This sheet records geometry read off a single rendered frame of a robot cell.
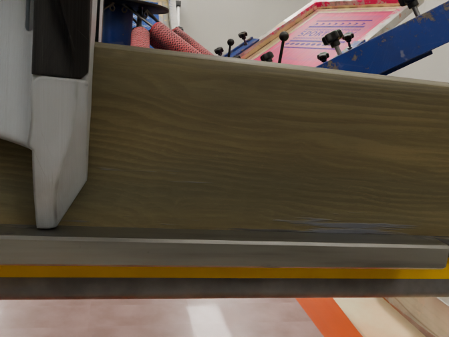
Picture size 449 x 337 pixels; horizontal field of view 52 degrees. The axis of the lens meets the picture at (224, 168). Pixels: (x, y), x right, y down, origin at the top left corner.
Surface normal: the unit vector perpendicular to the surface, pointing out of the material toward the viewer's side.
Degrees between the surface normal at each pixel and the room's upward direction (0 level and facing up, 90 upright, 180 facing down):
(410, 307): 90
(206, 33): 90
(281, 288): 88
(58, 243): 88
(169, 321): 0
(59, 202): 111
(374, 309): 0
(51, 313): 0
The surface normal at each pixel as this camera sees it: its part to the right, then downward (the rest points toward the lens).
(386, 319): 0.10, -0.97
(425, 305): -0.97, -0.05
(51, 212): 0.16, 0.72
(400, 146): 0.22, 0.18
